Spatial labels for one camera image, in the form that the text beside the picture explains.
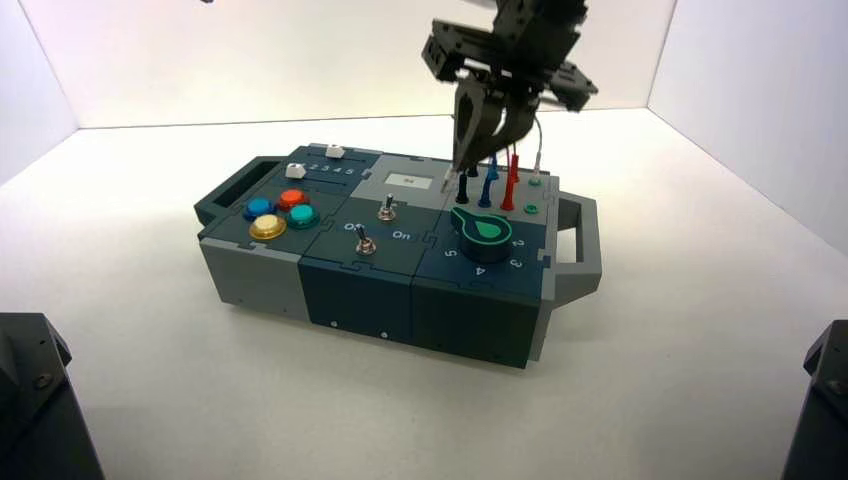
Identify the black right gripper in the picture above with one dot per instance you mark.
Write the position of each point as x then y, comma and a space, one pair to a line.
530, 46

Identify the teal rotary knob green pointer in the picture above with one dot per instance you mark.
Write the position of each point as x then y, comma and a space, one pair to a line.
487, 246

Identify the grey and teal control box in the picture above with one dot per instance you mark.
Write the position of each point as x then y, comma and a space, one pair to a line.
358, 298

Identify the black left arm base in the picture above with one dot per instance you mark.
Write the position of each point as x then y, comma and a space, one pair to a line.
33, 411

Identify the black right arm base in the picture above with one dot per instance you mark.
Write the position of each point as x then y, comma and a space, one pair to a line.
825, 424

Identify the green banana socket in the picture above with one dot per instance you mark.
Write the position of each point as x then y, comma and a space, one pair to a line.
535, 181
530, 208

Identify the small white display screen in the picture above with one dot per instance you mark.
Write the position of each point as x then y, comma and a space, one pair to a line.
408, 181

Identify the white slider cap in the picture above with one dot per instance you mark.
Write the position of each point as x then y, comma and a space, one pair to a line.
295, 171
334, 152

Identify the teal round push button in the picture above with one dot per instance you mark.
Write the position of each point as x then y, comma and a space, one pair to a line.
303, 216

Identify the red round push button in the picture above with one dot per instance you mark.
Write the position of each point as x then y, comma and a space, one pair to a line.
292, 199

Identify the yellow round push button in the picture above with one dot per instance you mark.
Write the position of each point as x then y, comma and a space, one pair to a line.
268, 226

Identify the blue round push button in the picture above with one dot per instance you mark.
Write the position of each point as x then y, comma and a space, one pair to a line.
258, 208

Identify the metal toggle switch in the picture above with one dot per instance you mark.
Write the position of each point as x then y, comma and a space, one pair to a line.
387, 212
365, 245

